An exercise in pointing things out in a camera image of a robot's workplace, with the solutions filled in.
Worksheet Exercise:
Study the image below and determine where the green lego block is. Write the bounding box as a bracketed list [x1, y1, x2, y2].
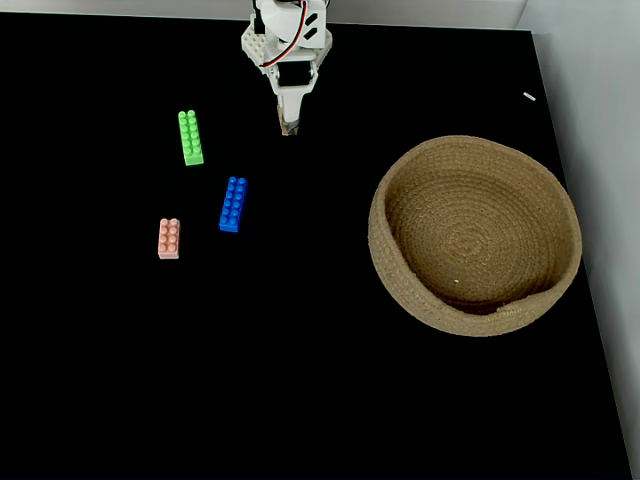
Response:
[177, 109, 205, 167]

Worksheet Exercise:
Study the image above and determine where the blue lego block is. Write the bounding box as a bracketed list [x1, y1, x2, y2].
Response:
[218, 175, 249, 234]

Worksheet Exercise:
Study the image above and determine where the pink lego block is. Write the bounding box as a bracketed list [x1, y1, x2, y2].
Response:
[157, 217, 181, 261]

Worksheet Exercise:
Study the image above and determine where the red black motor cable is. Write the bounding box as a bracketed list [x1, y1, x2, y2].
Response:
[258, 0, 309, 70]

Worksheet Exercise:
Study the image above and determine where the woven rope basket tray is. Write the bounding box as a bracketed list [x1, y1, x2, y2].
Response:
[367, 134, 584, 338]

